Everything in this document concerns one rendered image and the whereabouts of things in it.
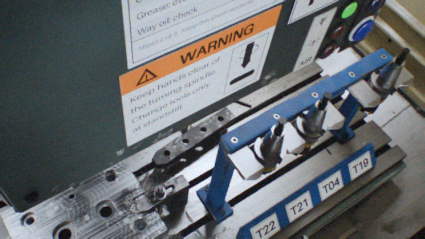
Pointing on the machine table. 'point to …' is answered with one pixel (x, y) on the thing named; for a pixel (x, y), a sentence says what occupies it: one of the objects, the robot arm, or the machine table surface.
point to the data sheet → (178, 22)
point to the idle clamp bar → (216, 125)
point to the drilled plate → (92, 190)
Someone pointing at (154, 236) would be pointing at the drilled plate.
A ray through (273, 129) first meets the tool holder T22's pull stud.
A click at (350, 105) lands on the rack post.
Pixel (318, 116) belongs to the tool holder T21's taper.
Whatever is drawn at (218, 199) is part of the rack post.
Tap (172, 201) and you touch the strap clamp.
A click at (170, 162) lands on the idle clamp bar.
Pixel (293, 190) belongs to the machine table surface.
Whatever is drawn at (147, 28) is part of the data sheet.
